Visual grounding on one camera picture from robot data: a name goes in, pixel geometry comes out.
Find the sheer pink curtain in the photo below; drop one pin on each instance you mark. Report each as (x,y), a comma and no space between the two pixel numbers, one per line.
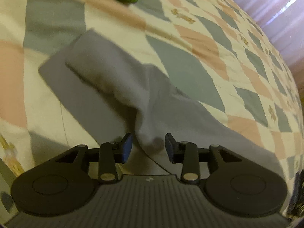
(268,4)

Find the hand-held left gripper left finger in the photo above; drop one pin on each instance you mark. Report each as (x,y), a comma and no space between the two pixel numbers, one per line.
(127,147)

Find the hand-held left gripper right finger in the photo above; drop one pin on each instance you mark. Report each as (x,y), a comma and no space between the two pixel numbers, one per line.
(169,147)

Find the checkered quilt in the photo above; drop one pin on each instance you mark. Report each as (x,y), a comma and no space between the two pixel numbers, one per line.
(213,40)

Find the grey garment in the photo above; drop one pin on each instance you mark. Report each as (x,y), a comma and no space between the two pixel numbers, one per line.
(147,95)

